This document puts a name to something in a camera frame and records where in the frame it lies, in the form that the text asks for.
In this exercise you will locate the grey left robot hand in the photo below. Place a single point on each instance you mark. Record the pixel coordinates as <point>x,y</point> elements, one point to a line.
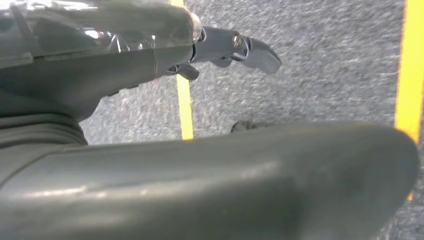
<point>198,185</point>

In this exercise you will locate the yellow floor tape square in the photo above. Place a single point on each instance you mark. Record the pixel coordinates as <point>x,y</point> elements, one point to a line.
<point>185,109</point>

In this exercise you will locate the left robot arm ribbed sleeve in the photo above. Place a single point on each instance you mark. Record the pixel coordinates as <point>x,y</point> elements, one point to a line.
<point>39,132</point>

